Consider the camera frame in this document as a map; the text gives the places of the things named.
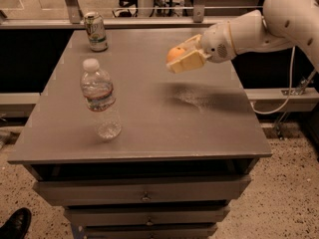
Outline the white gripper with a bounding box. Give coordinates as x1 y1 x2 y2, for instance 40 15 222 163
166 22 236 74

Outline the grey drawer cabinet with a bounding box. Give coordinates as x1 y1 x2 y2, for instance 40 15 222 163
10 29 270 239

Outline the green white soda can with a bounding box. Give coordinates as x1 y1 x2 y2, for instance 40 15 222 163
84 12 108 52

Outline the black shoe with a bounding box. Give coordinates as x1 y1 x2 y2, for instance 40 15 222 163
0 207 32 239

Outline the clear plastic water bottle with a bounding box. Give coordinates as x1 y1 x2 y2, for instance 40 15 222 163
80 58 122 141

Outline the metal railing frame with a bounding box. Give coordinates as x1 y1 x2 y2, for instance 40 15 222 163
0 0 261 29

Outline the white cable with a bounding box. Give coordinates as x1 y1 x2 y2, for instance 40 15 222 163
249 45 297 116

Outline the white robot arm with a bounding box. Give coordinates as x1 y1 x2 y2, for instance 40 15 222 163
166 0 319 74

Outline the orange fruit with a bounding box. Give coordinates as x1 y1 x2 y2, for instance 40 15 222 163
166 47 185 63

